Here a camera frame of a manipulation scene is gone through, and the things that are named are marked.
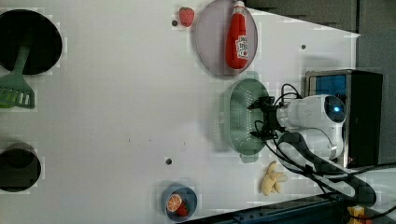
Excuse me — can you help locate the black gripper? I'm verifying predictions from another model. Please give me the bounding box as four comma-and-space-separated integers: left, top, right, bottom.
247, 96, 279, 140

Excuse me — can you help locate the small black pot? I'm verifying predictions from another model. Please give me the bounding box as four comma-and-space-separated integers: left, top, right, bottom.
0, 143, 42, 192

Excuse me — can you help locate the peeled toy banana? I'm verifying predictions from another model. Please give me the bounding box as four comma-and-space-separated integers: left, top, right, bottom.
261, 161, 288, 196

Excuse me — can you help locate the large black pot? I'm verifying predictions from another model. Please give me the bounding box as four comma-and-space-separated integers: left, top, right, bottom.
0, 9, 63, 76

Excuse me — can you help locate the toy orange slice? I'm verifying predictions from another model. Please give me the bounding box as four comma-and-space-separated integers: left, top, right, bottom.
166, 193, 182, 212

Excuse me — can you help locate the red toy strawberry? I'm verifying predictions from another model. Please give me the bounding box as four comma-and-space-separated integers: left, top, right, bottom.
178, 7, 195, 27

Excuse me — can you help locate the small blue bowl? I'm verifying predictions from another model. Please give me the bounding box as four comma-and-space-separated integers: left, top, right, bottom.
162, 183, 197, 223

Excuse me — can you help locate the small red toy fruit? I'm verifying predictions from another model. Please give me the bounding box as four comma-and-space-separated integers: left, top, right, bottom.
176, 202, 189, 217

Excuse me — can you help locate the green plastic strainer basket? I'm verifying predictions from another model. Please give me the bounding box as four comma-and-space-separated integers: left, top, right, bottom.
214, 72, 268, 163

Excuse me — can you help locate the silver black toaster oven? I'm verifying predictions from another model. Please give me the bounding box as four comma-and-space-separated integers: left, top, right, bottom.
305, 69, 383, 168

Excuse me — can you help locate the red ketchup bottle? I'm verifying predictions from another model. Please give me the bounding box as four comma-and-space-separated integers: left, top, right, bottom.
225, 0, 248, 69

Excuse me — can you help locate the grey round plate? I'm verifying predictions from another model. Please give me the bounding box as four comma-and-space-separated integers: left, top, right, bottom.
194, 0, 258, 76

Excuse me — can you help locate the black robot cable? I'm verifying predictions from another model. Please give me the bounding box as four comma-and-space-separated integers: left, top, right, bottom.
253, 83, 396, 222

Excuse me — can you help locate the yellow red toy object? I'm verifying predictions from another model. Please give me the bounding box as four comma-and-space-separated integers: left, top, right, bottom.
347, 205, 373, 224

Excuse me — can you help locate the green slotted spatula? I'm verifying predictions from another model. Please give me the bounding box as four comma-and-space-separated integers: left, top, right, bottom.
0, 42, 35, 109

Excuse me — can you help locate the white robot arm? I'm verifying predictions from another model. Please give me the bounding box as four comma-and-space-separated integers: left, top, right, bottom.
247, 94, 395, 210

